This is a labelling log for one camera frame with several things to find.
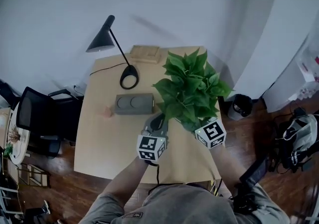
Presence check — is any black desk lamp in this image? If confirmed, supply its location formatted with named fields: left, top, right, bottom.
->
left=85, top=14, right=139, bottom=90

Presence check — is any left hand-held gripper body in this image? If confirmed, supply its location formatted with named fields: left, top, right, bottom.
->
left=136, top=113, right=170, bottom=164

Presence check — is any black waste bin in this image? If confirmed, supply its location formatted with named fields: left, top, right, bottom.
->
left=227, top=93, right=253, bottom=121

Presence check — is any white curtain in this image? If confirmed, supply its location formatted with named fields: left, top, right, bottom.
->
left=224, top=0, right=319, bottom=100

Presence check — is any black lamp cable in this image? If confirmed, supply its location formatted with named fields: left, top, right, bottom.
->
left=89, top=62, right=128, bottom=77

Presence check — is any green potted plant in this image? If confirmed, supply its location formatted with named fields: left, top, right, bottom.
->
left=152, top=47, right=235, bottom=133

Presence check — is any wooden tray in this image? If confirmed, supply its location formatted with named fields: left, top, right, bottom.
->
left=129, top=44, right=161, bottom=64

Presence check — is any black office chair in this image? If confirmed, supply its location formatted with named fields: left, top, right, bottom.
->
left=15, top=86, right=83, bottom=159

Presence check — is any black and white backpack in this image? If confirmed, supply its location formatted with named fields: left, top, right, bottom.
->
left=276, top=113, right=319, bottom=169

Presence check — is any person's right forearm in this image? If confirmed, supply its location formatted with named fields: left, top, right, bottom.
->
left=208, top=144, right=247, bottom=194

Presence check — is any grey box with round recesses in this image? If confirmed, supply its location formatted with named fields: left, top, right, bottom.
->
left=113, top=93, right=157, bottom=115

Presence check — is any dried plant in vase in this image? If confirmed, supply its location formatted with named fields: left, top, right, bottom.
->
left=7, top=125, right=21, bottom=144

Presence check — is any person's grey shirt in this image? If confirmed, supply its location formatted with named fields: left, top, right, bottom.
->
left=78, top=182, right=291, bottom=224

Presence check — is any person's left forearm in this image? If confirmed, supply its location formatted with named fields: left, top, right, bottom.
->
left=101, top=155, right=150, bottom=207

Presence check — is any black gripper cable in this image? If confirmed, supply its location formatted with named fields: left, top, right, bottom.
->
left=147, top=163, right=185, bottom=195

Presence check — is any round white side table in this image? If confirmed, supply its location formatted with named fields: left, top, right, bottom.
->
left=0, top=101, right=31, bottom=166

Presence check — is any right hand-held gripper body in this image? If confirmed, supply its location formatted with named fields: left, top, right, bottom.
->
left=194, top=117, right=227, bottom=149

